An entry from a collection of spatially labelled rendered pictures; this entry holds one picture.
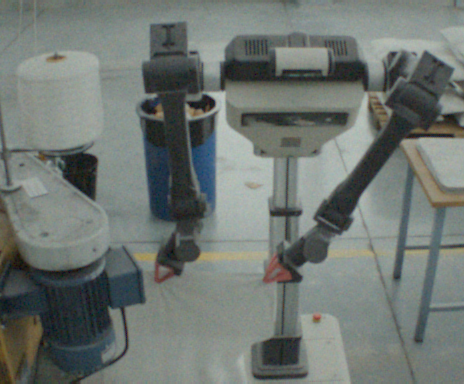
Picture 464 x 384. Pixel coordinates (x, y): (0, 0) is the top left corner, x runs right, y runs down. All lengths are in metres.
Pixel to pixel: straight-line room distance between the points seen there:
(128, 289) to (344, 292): 2.26
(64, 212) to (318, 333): 1.70
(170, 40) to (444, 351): 2.24
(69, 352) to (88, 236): 0.27
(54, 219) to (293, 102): 0.83
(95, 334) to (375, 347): 2.01
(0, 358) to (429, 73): 1.03
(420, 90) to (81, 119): 0.67
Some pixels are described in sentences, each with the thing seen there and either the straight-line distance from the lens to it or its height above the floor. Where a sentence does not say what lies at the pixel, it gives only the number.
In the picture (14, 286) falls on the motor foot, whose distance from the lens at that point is 1.40.
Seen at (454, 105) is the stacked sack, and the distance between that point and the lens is 5.11.
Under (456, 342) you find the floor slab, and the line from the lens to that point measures 3.34.
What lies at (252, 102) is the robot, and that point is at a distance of 1.92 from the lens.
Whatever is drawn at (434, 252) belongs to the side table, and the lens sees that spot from 3.02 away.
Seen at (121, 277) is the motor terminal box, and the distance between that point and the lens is 1.39.
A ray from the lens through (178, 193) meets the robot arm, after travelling 1.61.
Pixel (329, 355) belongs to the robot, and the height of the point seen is 0.26.
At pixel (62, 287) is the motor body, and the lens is 1.35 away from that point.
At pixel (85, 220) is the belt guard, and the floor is 1.42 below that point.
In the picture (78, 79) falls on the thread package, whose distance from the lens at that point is 1.32.
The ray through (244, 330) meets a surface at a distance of 1.87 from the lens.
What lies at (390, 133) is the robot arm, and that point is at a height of 1.50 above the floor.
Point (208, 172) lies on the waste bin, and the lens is 4.04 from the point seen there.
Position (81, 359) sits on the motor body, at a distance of 1.44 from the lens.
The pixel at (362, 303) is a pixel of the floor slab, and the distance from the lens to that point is 3.50.
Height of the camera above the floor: 2.07
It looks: 28 degrees down
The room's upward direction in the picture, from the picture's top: 1 degrees counter-clockwise
